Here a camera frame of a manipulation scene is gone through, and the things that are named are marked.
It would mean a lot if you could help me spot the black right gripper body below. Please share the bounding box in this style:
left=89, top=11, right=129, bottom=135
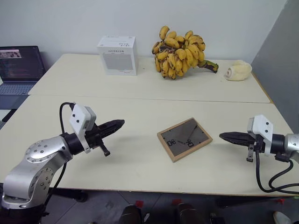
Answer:
left=246, top=135, right=266, bottom=162

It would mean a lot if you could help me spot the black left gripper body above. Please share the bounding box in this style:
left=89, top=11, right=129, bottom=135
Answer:
left=85, top=126, right=111, bottom=157

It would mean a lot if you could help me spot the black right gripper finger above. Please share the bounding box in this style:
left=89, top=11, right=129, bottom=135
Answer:
left=219, top=132, right=253, bottom=141
left=220, top=137, right=252, bottom=147

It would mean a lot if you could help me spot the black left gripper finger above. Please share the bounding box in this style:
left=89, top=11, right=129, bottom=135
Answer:
left=97, top=119, right=126, bottom=133
left=99, top=124, right=122, bottom=139

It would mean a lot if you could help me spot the dark open laptop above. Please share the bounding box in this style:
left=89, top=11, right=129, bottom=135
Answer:
left=0, top=45, right=47, bottom=110

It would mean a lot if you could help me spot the wooden framed square clock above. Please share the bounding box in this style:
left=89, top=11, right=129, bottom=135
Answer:
left=157, top=117, right=214, bottom=163

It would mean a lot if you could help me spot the white cardboard box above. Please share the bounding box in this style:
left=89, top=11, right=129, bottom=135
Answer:
left=97, top=35, right=138, bottom=77

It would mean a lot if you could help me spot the white shoe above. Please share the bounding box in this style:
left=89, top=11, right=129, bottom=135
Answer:
left=273, top=210, right=293, bottom=224

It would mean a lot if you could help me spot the dark rounded brown shape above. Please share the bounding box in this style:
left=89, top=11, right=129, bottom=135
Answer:
left=176, top=203, right=199, bottom=224
left=122, top=204, right=143, bottom=224

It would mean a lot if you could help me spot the yellow banana bunch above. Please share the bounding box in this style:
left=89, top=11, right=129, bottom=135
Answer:
left=152, top=25, right=220, bottom=80

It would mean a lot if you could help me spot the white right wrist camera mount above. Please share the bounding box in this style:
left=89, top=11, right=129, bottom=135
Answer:
left=247, top=114, right=274, bottom=156

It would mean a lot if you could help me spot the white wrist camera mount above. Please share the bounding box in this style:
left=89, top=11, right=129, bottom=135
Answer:
left=69, top=102, right=97, bottom=154
left=247, top=114, right=274, bottom=156

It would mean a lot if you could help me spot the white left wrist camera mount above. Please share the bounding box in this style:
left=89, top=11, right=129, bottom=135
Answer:
left=69, top=102, right=97, bottom=154

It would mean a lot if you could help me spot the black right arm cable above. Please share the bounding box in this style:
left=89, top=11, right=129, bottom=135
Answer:
left=255, top=149, right=299, bottom=194

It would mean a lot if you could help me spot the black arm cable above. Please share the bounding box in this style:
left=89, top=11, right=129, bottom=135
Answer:
left=255, top=149, right=299, bottom=194
left=50, top=102, right=76, bottom=191

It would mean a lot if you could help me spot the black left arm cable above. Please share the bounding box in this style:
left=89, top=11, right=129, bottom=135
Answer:
left=50, top=102, right=76, bottom=191

